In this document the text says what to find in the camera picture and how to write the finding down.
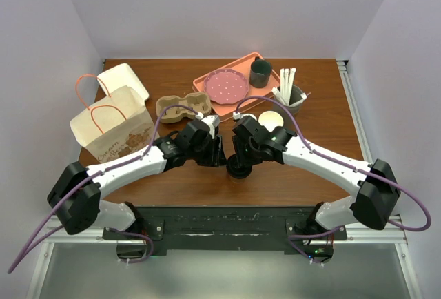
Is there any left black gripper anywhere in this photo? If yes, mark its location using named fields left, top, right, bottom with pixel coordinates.
left=187, top=134, right=227, bottom=167

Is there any black coffee cup lid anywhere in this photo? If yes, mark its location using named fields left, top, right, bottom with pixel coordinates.
left=226, top=154, right=252, bottom=180

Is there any single brown paper cup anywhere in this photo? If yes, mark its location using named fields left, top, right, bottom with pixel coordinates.
left=230, top=177, right=246, bottom=184

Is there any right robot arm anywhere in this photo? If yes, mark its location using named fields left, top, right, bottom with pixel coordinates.
left=227, top=116, right=400, bottom=239

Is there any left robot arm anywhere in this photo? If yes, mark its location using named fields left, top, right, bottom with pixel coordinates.
left=47, top=116, right=226, bottom=238

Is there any white takeout box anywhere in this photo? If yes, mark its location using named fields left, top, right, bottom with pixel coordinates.
left=98, top=63, right=150, bottom=101

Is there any stack of paper cups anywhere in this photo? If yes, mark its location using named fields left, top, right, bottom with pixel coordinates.
left=258, top=111, right=284, bottom=132

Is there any cardboard cup carrier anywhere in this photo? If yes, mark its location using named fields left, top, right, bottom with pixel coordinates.
left=156, top=92, right=212, bottom=123

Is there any white wrapped stirrer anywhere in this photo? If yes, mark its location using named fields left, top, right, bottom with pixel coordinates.
left=285, top=68, right=296, bottom=105
left=296, top=93, right=310, bottom=103
left=280, top=68, right=289, bottom=104
left=271, top=86, right=291, bottom=106

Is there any pink dotted plate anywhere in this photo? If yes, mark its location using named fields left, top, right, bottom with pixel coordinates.
left=203, top=69, right=249, bottom=105

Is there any grey stirrer holder cup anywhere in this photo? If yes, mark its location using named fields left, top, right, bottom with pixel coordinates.
left=272, top=85, right=304, bottom=118

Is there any dark grey mug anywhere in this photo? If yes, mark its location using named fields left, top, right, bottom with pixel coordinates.
left=249, top=56, right=273, bottom=88

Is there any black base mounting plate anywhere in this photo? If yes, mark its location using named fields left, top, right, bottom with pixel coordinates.
left=103, top=206, right=347, bottom=258

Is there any paper bag with orange handles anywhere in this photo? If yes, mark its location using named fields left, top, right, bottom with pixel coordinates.
left=70, top=86, right=158, bottom=163

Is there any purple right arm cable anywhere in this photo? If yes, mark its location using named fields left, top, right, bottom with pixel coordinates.
left=234, top=95, right=431, bottom=266

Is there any aluminium frame rail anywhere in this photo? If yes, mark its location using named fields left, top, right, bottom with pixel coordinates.
left=337, top=61, right=423, bottom=298

